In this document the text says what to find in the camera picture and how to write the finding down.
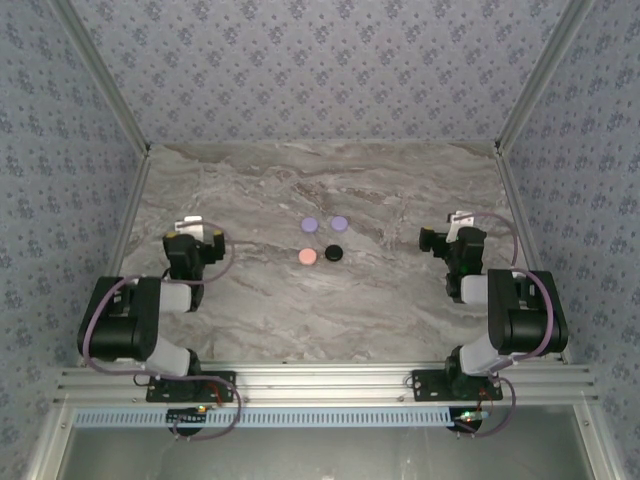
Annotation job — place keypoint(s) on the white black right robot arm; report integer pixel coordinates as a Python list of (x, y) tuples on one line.
[(530, 320)]

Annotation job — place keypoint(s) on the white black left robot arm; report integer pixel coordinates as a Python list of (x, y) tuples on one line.
[(125, 320)]

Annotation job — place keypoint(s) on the aluminium table side rail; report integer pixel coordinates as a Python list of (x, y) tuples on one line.
[(131, 200), (515, 200)]

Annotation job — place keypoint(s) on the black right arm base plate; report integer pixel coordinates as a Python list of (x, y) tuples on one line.
[(427, 387)]

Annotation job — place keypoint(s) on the black earbud charging case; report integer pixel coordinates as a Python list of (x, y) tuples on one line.
[(334, 252)]

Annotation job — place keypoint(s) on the pink earbud charging case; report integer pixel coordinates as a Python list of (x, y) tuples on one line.
[(306, 257)]

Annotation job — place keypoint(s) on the aluminium lower frame bar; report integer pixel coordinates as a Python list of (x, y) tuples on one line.
[(602, 450), (47, 450)]

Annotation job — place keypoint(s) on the aluminium mounting rail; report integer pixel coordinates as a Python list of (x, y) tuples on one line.
[(320, 385)]

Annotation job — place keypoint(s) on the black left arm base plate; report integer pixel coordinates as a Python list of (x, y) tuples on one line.
[(160, 394)]

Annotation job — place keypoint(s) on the aluminium frame post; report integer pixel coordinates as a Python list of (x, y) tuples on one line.
[(541, 75), (104, 75)]

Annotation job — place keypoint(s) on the purple earbud charging case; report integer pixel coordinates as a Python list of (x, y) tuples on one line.
[(310, 224), (340, 223)]

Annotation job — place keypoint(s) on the small black electronics board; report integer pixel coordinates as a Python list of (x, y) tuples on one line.
[(465, 422), (182, 416)]

